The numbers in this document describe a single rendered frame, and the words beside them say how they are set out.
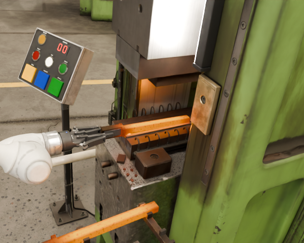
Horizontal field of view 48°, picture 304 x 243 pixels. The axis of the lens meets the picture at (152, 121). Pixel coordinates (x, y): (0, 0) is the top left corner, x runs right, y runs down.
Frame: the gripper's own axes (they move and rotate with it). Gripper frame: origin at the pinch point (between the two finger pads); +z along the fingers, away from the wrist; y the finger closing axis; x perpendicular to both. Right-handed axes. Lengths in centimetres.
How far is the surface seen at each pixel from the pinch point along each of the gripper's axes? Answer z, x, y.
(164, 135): 20.6, -2.8, 6.2
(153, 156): 11.3, -4.4, 14.9
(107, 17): 174, -95, -442
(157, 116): 25.7, -4.0, -9.2
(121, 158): 1.9, -9.1, 6.7
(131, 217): -9.2, -3.9, 39.1
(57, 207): -10, -101, -63
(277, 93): 27, 37, 48
